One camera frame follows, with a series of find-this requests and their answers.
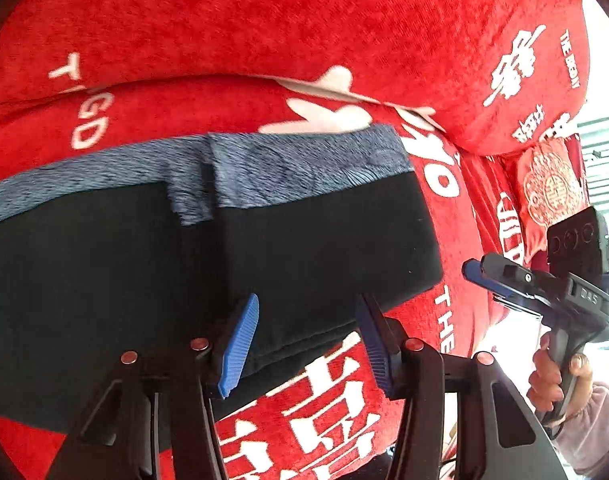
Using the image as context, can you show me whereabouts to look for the black pants with blue waistband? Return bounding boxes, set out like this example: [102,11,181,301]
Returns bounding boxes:
[0,125,443,431]

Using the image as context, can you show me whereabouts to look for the light purple sleeve forearm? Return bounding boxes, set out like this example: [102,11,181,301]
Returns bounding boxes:
[553,382,609,479]

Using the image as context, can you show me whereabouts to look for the person's right hand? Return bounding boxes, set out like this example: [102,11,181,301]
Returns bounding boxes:
[527,333,593,420]

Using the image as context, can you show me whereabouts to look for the red bedspread with white characters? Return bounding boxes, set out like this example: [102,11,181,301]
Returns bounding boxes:
[0,76,521,479]

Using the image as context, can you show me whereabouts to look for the red embroidered cushion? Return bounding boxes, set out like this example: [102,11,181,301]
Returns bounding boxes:
[501,139,589,264]

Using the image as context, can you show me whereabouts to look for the red pillow with white text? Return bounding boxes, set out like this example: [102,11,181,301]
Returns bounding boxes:
[0,0,589,155]

